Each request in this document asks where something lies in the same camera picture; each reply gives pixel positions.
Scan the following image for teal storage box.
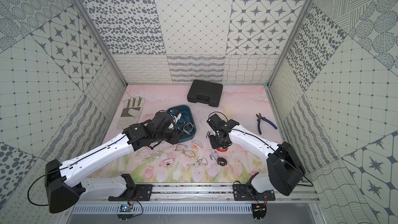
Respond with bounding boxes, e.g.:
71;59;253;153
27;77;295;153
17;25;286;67
166;105;197;144

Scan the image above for grey white work glove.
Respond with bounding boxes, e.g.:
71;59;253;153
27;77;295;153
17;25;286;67
117;96;146;130

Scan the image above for blue handled pliers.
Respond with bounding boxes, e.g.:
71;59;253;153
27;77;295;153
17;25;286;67
255;113;278;135

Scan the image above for beige watch upper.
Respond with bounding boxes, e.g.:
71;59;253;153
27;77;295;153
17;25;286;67
174;144;187;152

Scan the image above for pink white watch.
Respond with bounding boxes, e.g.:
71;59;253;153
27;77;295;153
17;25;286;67
160;159;174;167

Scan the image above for red watch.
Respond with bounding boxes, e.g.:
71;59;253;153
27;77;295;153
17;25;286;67
216;148;228;152

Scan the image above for white slotted cable duct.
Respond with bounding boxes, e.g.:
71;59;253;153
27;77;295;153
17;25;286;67
72;203;252;215

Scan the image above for orange white digital watch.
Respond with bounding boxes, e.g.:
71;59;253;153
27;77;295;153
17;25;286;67
192;140;203;149

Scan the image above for beige triangular watch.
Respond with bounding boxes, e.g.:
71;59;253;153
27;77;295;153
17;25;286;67
182;122;195;135

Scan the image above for silver rhinestone watch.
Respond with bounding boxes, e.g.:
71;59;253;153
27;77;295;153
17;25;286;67
187;158;208;168

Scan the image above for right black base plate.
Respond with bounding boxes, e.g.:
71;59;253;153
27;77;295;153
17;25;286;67
232;181;276;202

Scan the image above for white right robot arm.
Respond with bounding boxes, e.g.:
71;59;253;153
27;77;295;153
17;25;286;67
207;112;306;196

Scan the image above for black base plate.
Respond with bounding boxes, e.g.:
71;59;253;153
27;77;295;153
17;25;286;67
232;181;276;202
108;184;153;202

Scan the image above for black plastic tool case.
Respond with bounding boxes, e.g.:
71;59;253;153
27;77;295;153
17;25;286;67
187;79;223;107

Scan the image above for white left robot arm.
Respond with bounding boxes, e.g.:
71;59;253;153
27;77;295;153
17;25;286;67
41;121;182;214

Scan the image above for aluminium rail frame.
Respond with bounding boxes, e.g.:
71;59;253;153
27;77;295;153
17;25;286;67
93;164;321;204

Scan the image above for beige watch lower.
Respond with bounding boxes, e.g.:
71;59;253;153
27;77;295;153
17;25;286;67
182;150;195;158

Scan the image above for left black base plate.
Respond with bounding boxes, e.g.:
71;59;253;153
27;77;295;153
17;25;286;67
108;184;153;202

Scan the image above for dark brown watch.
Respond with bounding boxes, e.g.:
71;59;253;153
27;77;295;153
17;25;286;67
217;157;228;167

